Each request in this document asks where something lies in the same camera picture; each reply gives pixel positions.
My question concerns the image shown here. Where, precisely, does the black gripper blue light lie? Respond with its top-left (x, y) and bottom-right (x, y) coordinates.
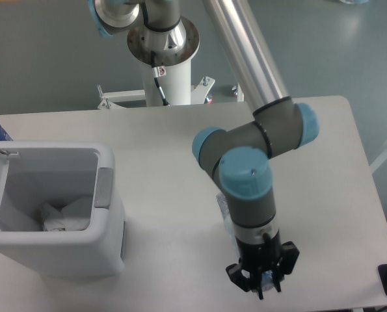
top-left (225, 231), bottom-right (300, 300)

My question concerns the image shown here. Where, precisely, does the clear plastic water bottle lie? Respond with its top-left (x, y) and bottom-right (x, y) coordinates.
top-left (216, 192), bottom-right (274, 292)

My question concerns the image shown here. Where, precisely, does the white paper wrapper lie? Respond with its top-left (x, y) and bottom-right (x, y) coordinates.
top-left (40, 196), bottom-right (92, 231)

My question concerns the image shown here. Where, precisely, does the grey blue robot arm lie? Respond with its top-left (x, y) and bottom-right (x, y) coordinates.
top-left (88, 1), bottom-right (319, 294)

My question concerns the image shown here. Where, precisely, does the white plastic trash can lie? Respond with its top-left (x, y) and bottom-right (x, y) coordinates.
top-left (0, 141), bottom-right (126, 276)

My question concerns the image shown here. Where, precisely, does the white pedestal foot right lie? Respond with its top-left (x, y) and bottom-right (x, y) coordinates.
top-left (191, 76), bottom-right (245, 105)

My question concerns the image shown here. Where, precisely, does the white pedestal foot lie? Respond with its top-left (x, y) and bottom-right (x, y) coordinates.
top-left (97, 84), bottom-right (146, 110)
top-left (191, 76), bottom-right (245, 105)

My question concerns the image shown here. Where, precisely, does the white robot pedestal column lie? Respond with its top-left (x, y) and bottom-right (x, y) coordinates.
top-left (140, 51), bottom-right (196, 107)

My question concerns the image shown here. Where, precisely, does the white pedestal foot left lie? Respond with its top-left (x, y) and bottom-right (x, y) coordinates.
top-left (97, 84), bottom-right (146, 110)

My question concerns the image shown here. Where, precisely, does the black cable on pedestal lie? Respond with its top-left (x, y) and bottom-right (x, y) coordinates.
top-left (150, 50), bottom-right (171, 107)

